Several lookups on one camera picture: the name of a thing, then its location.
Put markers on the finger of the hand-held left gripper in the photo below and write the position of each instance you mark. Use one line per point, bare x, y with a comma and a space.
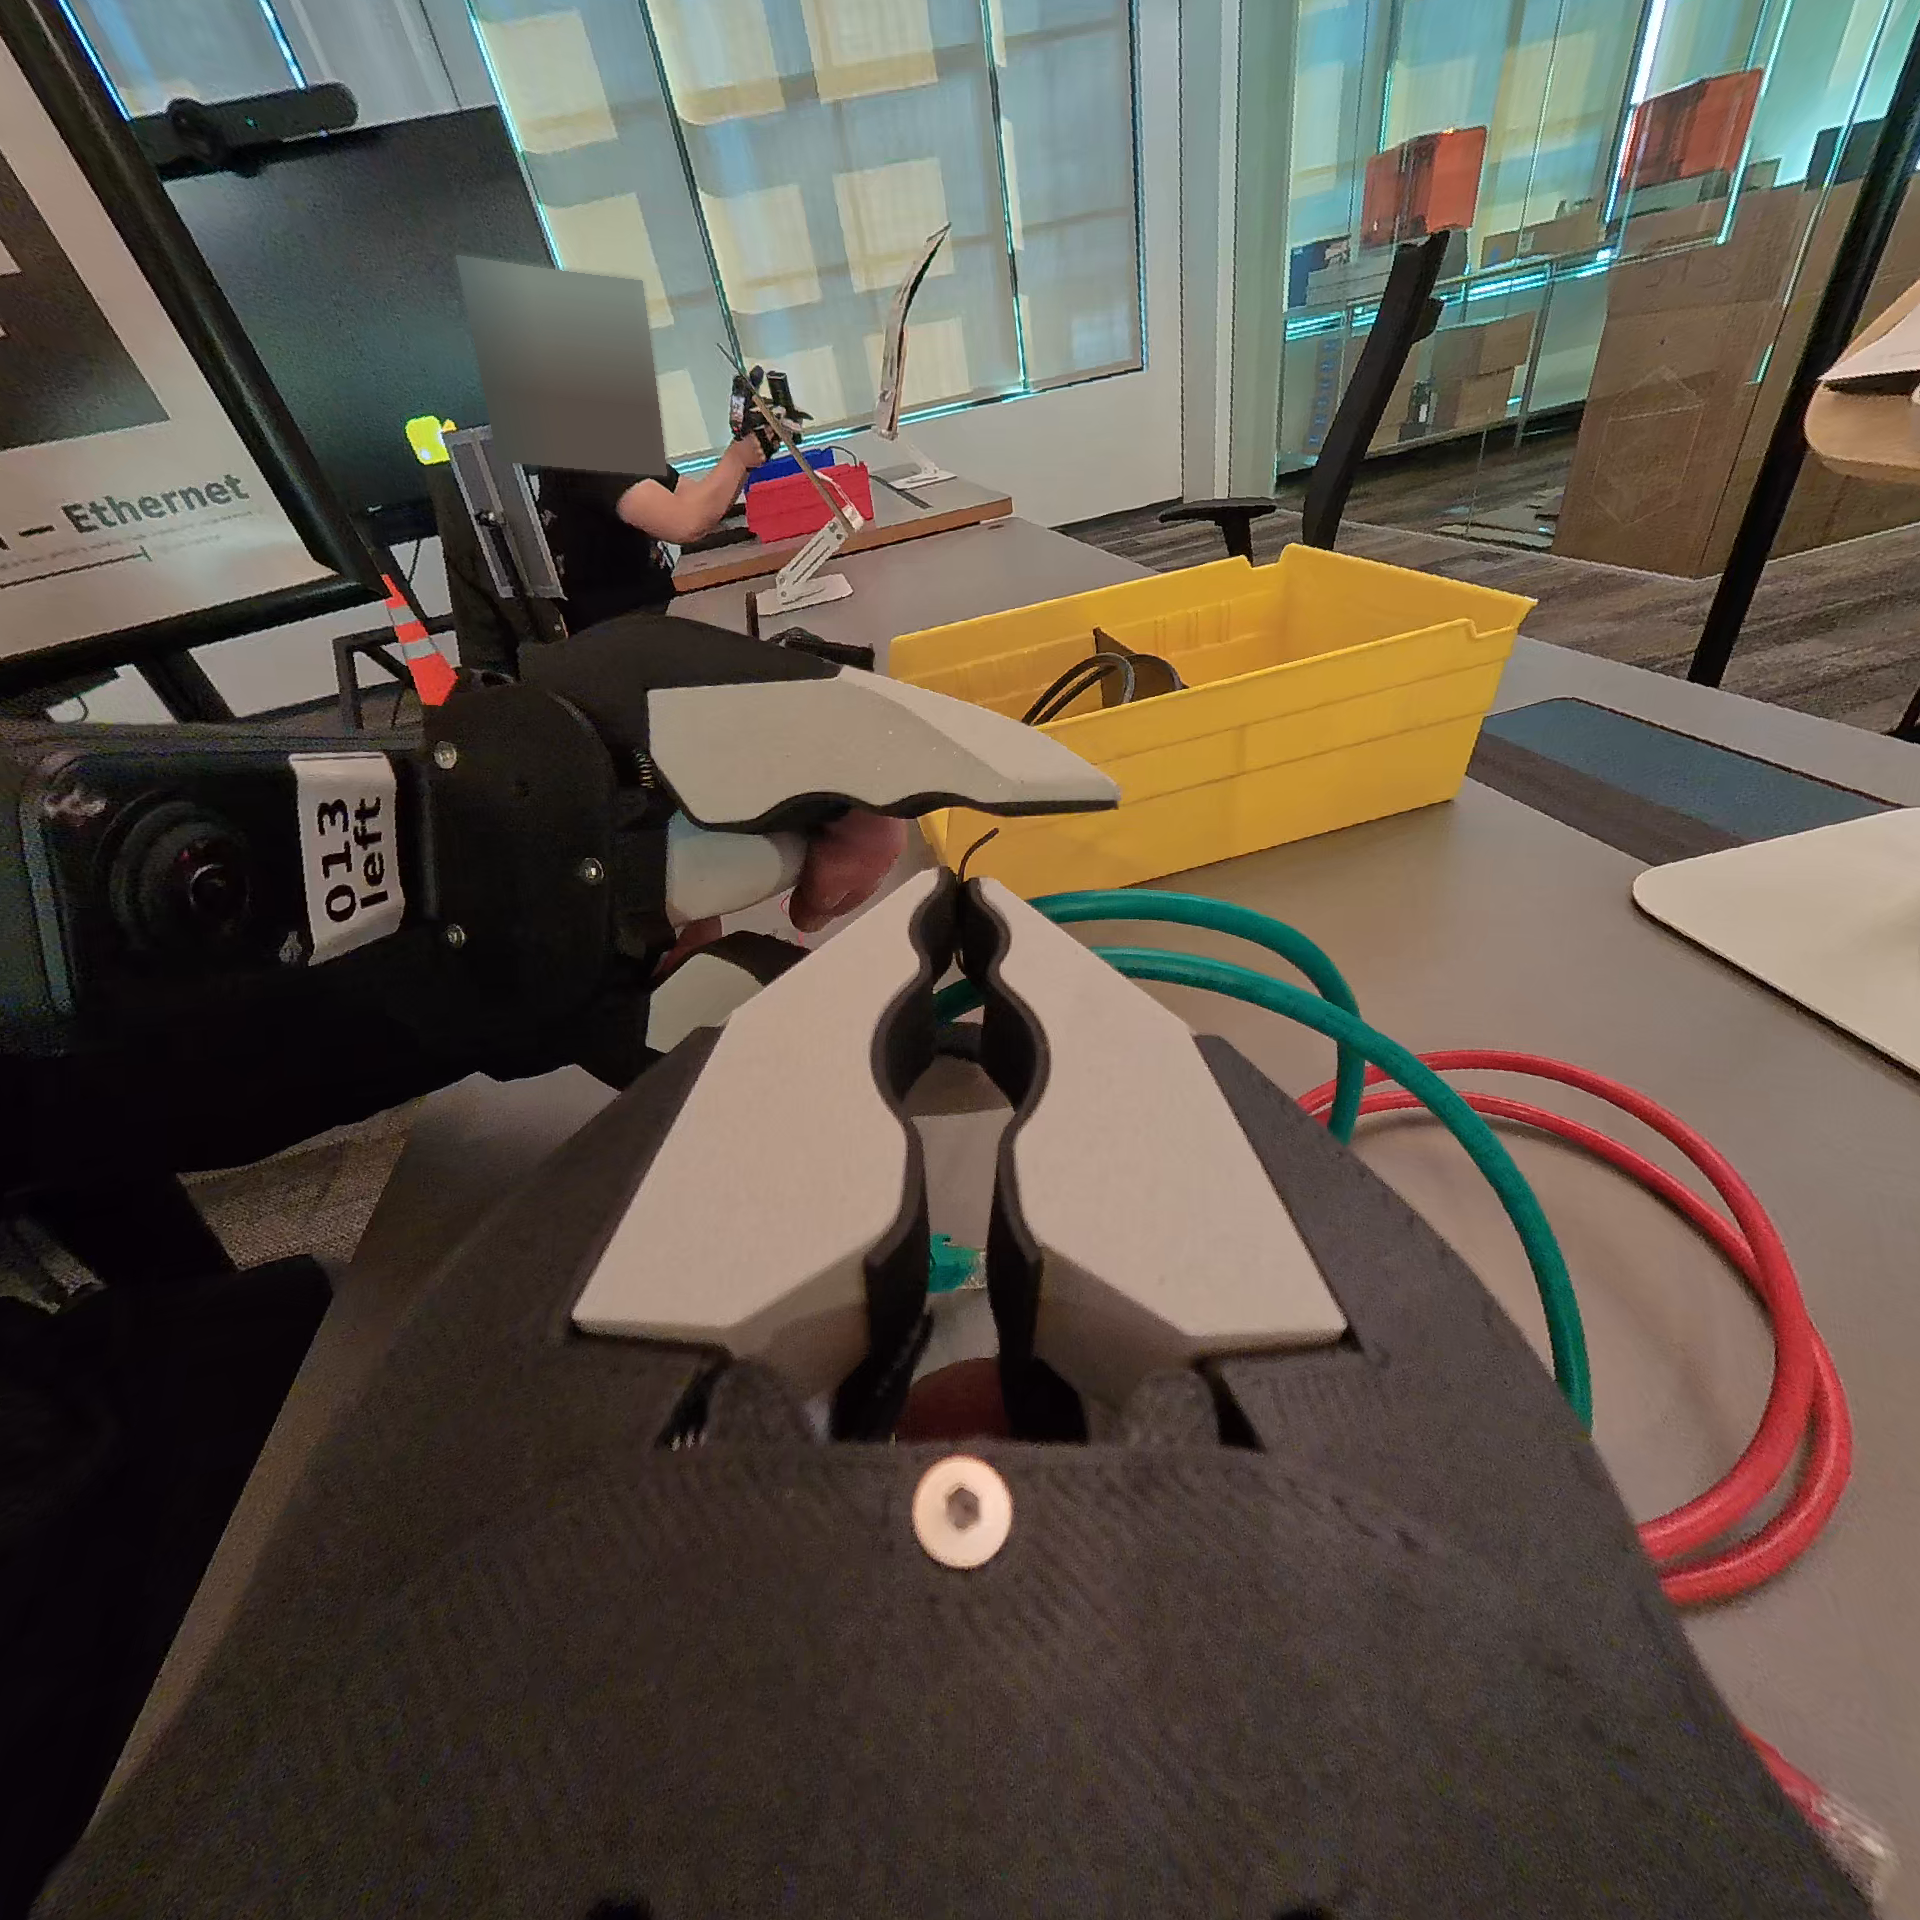
714, 989
869, 749

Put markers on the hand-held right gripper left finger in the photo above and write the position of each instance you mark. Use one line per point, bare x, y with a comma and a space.
763, 1170

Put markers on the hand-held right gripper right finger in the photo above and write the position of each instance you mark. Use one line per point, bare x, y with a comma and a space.
1170, 1170

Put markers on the black twist tie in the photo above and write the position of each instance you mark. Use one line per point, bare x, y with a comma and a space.
974, 856

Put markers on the person's left forearm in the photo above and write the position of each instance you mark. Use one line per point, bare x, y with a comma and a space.
182, 1108

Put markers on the person's left hand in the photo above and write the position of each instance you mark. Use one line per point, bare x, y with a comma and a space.
849, 869

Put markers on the small white desk stand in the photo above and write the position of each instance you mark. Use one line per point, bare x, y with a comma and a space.
809, 579

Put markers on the orange traffic cone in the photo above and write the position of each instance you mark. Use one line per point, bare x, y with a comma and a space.
417, 644

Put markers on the wooden edged table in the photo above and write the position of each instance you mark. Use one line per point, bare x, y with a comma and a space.
902, 524

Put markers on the red plastic bin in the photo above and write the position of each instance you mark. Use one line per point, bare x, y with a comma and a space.
809, 508

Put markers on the yellow plastic bin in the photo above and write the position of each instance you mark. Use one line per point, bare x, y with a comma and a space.
1275, 733

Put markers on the yellow-green tag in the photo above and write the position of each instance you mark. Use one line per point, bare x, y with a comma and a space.
429, 437

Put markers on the curved clear stand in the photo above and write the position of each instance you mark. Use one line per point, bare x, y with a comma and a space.
909, 330

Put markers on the framed marker poster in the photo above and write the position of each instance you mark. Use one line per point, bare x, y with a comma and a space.
119, 524

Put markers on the black monitor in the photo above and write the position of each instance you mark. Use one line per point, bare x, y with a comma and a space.
346, 300

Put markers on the black office chair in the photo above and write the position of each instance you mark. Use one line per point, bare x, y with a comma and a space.
1381, 376

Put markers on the orange shelf box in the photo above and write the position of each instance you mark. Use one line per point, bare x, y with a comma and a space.
1694, 136
1422, 188

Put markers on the stack of cardboard boxes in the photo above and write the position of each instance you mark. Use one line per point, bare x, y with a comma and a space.
1694, 388

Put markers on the black stand pole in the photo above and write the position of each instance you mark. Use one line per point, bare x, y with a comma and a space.
1786, 451

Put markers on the wooden document board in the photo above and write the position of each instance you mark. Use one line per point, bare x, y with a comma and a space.
1867, 404

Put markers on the grey metal bracket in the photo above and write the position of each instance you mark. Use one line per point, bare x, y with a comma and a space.
503, 540

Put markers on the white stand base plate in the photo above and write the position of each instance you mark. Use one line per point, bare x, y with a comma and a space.
1799, 914

